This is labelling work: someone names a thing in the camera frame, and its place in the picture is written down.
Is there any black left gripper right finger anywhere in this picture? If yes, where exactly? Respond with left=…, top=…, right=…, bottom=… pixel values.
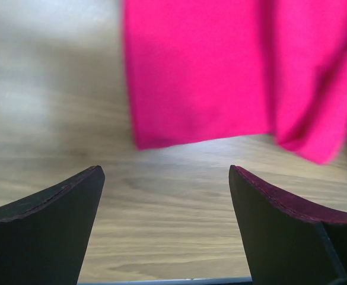
left=229, top=166, right=347, bottom=284

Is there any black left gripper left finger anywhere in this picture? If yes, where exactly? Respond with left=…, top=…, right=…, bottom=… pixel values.
left=0, top=166, right=104, bottom=284

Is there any pink red t shirt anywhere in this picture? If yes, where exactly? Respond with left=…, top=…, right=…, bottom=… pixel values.
left=122, top=1, right=347, bottom=164

